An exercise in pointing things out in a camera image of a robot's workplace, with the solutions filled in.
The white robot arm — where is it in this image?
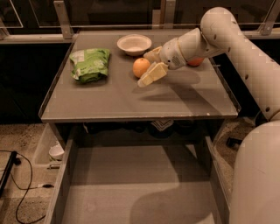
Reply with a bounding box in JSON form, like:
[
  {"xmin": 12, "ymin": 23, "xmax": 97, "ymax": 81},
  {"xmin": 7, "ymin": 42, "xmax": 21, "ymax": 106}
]
[{"xmin": 137, "ymin": 7, "xmax": 280, "ymax": 224}]

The metal railing frame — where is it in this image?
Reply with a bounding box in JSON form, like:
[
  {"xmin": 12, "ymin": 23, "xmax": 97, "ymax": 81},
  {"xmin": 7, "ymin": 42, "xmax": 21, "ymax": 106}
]
[{"xmin": 0, "ymin": 0, "xmax": 280, "ymax": 39}]

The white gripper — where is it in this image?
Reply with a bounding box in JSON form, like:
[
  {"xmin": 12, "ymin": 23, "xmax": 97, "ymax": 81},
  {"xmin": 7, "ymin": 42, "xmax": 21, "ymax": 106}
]
[{"xmin": 137, "ymin": 38, "xmax": 186, "ymax": 88}]

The green snack bag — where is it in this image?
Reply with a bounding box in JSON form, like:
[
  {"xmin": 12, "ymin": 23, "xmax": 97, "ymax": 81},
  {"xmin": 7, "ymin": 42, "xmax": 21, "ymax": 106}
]
[{"xmin": 69, "ymin": 48, "xmax": 110, "ymax": 83}]

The black cable on floor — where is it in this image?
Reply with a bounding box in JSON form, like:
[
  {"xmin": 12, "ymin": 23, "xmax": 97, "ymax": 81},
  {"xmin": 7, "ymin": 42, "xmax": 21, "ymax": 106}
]
[{"xmin": 0, "ymin": 150, "xmax": 55, "ymax": 224}]

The red apple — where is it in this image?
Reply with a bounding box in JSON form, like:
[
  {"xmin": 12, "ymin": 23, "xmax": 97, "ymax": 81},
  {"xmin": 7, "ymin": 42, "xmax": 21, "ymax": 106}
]
[{"xmin": 187, "ymin": 58, "xmax": 204, "ymax": 67}]

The black bar on floor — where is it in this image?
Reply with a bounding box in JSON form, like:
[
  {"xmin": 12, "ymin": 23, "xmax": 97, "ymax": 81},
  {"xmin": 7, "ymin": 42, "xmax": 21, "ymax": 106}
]
[{"xmin": 0, "ymin": 151, "xmax": 18, "ymax": 197}]

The grey cabinet with top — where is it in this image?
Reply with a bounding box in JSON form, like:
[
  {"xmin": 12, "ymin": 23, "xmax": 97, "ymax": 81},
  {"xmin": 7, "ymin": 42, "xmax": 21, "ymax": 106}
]
[{"xmin": 39, "ymin": 31, "xmax": 240, "ymax": 136}]

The open grey top drawer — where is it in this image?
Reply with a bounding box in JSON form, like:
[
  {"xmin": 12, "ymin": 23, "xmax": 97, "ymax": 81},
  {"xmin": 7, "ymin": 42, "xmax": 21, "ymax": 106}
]
[{"xmin": 44, "ymin": 137, "xmax": 229, "ymax": 224}]

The white paper bowl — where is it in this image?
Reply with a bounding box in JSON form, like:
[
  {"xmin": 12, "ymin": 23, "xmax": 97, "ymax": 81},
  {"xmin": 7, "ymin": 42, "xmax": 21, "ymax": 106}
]
[{"xmin": 117, "ymin": 34, "xmax": 152, "ymax": 56}]

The black office chair base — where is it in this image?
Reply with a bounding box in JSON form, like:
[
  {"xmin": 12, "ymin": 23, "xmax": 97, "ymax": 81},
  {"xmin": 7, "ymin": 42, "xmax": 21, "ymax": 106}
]
[{"xmin": 226, "ymin": 137, "xmax": 242, "ymax": 148}]

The white cup in bin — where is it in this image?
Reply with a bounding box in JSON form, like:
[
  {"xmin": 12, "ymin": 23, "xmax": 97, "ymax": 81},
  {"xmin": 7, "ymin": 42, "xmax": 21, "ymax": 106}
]
[{"xmin": 49, "ymin": 143, "xmax": 64, "ymax": 161}]

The orange fruit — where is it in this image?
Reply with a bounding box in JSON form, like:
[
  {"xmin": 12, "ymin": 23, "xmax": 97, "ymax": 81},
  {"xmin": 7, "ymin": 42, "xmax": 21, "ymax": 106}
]
[{"xmin": 132, "ymin": 58, "xmax": 151, "ymax": 78}]

